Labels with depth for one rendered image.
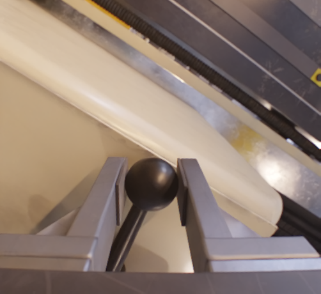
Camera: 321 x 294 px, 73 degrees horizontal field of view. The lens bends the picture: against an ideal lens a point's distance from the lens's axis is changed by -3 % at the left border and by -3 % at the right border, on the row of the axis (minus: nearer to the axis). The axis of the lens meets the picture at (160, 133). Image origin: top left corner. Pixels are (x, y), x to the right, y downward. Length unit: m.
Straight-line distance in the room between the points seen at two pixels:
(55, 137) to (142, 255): 0.13
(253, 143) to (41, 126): 0.83
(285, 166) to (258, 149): 0.14
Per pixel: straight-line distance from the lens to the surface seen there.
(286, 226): 1.27
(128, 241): 0.17
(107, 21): 0.85
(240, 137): 0.91
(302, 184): 1.12
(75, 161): 0.18
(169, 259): 0.23
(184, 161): 0.15
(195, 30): 0.85
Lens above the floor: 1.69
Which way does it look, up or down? 10 degrees up
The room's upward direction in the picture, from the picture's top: 122 degrees clockwise
